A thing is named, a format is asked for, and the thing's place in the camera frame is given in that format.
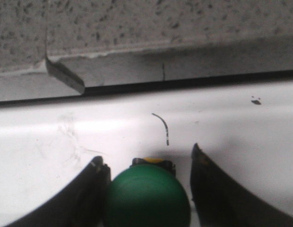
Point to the green mushroom push button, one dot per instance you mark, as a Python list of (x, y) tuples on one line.
[(147, 194)]

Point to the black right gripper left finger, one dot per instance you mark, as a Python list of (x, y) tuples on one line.
[(79, 204)]

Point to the grey speckled stone counter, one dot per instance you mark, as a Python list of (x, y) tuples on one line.
[(56, 48)]

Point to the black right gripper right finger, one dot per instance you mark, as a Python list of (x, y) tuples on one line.
[(221, 202)]

